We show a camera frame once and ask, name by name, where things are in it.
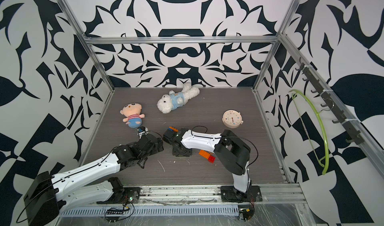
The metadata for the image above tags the orange 2x4 lego brick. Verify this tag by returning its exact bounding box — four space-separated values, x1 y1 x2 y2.
168 127 178 132
199 150 211 160

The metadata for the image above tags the red 2x2 lego brick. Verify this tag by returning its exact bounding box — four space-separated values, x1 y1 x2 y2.
208 156 216 164

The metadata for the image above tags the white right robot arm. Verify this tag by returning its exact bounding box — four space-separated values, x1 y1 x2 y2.
163 127 251 195

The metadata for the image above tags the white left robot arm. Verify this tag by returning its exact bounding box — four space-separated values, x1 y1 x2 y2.
24 134 164 226

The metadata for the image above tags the white teddy bear blue shirt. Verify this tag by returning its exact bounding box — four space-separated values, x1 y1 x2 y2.
157 83 200 114

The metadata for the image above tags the plush doll striped shirt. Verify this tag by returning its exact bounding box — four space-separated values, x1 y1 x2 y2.
120 103 145 129

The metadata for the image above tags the pink round toy clock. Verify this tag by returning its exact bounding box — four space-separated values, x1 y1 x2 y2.
222 110 244 129

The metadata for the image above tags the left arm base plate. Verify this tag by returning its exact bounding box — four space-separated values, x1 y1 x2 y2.
97 187 141 205

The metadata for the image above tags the white slotted cable duct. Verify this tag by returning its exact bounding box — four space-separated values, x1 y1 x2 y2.
61 205 239 217

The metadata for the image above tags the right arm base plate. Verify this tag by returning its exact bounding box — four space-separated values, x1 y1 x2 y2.
220 185 263 203

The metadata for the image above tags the black wall hook rack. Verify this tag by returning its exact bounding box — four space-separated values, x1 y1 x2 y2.
297 58 365 145

